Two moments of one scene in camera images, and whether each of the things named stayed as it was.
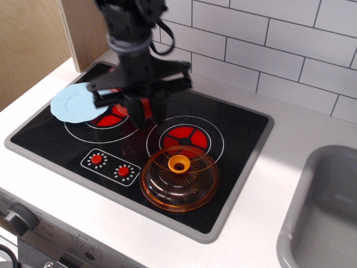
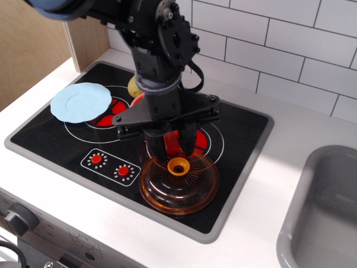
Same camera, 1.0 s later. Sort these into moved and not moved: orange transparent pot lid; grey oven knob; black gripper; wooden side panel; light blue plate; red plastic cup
Moved: red plastic cup; black gripper
Not moved: orange transparent pot lid; wooden side panel; grey oven knob; light blue plate
